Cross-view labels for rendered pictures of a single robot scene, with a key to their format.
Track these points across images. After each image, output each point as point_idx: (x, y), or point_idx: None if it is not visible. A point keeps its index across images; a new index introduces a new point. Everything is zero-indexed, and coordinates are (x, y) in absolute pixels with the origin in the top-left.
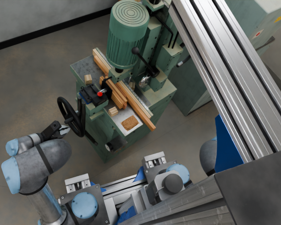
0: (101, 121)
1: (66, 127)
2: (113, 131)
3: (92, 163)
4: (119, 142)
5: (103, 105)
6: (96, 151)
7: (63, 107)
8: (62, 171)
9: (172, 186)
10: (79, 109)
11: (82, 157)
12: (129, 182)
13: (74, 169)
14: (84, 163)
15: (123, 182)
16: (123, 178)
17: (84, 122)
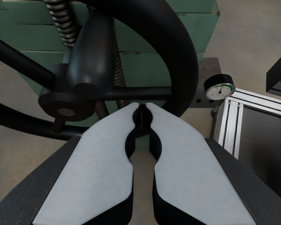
0: (147, 53)
1: (131, 109)
2: (216, 22)
3: (151, 166)
4: (208, 68)
5: None
6: (139, 149)
7: (9, 108)
8: (133, 219)
9: None
10: (71, 24)
11: (134, 174)
12: (231, 132)
13: (143, 199)
14: (143, 178)
15: (225, 140)
16: (219, 135)
17: (125, 82)
